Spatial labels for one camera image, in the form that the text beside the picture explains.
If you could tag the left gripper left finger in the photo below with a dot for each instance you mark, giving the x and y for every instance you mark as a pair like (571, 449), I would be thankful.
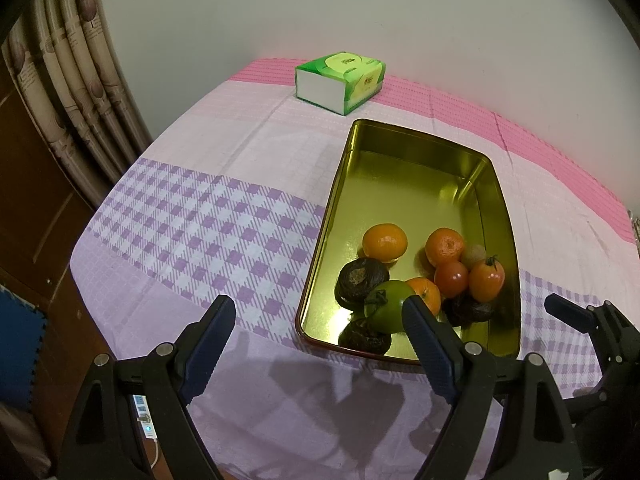
(101, 439)

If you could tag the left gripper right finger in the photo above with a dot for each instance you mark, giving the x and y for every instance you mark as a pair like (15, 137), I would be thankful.
(535, 439)

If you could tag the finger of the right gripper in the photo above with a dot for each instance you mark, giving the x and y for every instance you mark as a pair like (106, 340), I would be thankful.
(564, 310)

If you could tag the red tomato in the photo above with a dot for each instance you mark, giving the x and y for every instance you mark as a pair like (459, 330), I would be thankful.
(486, 279)
(451, 277)

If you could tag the small dark passion fruit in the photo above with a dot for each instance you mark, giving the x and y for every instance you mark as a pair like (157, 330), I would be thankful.
(464, 310)

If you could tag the brown longan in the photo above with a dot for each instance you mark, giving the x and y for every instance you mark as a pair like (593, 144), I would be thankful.
(472, 255)

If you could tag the orange mandarin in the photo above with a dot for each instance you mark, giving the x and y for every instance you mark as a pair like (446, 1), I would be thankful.
(443, 245)
(428, 292)
(384, 242)

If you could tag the dark mangosteen with stem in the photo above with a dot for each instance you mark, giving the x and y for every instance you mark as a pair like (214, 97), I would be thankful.
(358, 335)

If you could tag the green tomato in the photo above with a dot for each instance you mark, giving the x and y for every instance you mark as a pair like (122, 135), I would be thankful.
(383, 306)

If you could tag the large dark mangosteen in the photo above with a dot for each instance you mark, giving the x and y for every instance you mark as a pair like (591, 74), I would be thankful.
(357, 279)

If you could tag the blue foam floor mat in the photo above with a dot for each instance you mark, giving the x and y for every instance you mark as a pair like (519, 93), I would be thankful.
(22, 328)

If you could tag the gold toffee tin tray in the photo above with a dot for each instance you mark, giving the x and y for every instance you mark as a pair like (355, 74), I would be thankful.
(420, 182)

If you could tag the pink purple checked tablecloth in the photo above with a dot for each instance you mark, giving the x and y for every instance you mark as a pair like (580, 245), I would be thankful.
(229, 200)

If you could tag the green tissue pack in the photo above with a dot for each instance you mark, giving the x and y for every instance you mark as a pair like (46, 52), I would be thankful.
(339, 82)

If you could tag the beige patterned curtain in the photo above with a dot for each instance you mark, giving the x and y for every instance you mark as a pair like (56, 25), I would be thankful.
(59, 55)

